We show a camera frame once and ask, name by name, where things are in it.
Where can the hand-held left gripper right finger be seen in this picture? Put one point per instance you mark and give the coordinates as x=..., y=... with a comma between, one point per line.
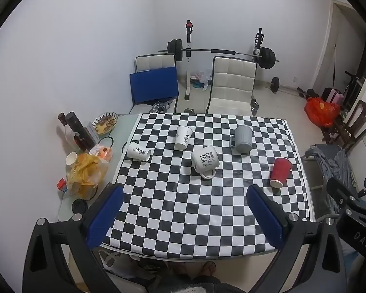
x=264, y=219

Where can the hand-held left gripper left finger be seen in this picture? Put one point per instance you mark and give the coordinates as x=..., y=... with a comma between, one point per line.
x=106, y=218

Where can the red paper cup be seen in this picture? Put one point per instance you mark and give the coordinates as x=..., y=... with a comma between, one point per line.
x=280, y=171

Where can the white paper cup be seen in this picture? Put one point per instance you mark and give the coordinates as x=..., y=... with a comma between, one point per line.
x=72, y=159

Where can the short white printed cup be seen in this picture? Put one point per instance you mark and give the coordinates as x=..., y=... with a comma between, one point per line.
x=138, y=152

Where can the tall white printed cup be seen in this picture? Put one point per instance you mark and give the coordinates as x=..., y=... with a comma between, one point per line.
x=183, y=137

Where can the grey cloth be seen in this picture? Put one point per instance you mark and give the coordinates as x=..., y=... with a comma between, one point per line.
x=335, y=164

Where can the black round lid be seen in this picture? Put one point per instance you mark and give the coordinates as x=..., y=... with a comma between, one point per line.
x=79, y=206

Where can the yellow plastic bag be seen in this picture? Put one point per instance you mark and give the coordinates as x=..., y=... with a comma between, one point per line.
x=85, y=174

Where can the small red can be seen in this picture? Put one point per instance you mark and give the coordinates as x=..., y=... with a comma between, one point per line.
x=62, y=185

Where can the black white checkered tablecloth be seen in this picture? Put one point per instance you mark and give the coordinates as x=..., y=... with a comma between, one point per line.
x=201, y=213

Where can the orange snack packet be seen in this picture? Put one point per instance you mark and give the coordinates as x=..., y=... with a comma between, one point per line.
x=102, y=153

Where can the dark wooden chair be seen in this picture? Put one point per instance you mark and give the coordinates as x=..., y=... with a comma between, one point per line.
x=358, y=122

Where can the red plastic bag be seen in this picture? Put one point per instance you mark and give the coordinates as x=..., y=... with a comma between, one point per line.
x=320, y=111

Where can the grey mug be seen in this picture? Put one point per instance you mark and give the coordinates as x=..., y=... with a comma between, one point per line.
x=243, y=139

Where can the white lettered mug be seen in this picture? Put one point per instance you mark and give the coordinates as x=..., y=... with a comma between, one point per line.
x=202, y=158

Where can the black tumbler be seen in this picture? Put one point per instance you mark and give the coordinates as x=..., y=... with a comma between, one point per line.
x=79, y=131

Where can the pink suitcase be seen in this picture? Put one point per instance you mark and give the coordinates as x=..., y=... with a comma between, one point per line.
x=334, y=95

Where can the plate of food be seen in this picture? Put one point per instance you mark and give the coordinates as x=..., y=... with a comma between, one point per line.
x=105, y=122

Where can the small black dumbbell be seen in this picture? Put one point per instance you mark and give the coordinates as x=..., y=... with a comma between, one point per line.
x=308, y=92

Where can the white padded chair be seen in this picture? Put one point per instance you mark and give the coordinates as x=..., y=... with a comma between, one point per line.
x=231, y=82
x=154, y=61

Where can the blue board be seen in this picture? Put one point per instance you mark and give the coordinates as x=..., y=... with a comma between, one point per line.
x=154, y=84

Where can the black barbell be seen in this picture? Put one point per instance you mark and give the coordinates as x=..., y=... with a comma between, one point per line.
x=267, y=57

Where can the white plastic bag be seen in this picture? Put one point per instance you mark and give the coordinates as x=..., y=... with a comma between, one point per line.
x=203, y=77

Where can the white barbell rack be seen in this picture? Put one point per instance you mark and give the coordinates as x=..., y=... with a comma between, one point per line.
x=188, y=52

